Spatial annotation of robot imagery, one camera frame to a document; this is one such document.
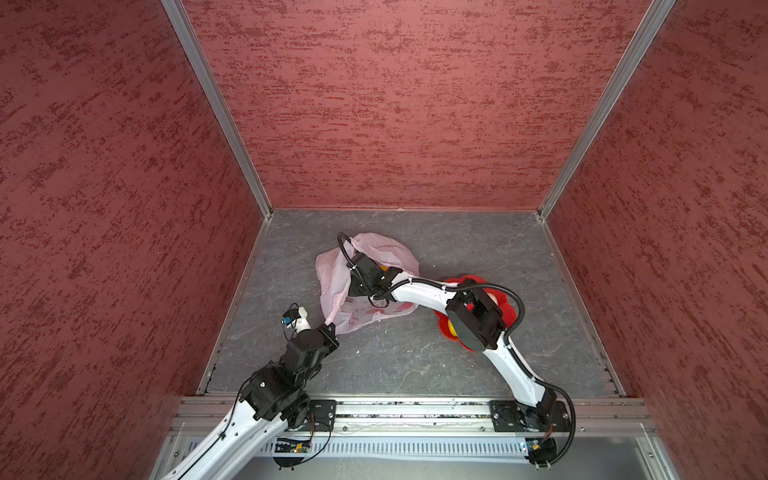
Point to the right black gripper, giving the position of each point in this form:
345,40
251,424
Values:
354,288

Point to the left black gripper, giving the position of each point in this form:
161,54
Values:
328,331

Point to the pink plastic bag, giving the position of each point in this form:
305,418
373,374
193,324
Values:
344,301

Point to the red flower-shaped plastic bowl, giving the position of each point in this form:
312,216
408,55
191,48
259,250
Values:
510,309

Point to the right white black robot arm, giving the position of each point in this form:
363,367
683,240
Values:
525,386

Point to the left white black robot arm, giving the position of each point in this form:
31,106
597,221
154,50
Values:
272,401

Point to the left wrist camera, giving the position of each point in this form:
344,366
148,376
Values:
296,318

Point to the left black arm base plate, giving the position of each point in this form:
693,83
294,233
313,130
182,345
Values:
320,416

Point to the perforated metal cable tray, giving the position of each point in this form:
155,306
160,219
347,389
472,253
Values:
502,449

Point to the aluminium mounting rail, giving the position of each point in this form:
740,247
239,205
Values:
470,417

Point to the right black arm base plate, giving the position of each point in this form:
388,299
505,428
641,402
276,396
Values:
511,416

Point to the left aluminium corner post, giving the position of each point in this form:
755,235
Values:
188,39

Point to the aluminium corner post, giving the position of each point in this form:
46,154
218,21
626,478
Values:
188,39
647,30

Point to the right aluminium corner post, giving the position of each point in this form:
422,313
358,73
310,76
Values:
647,30

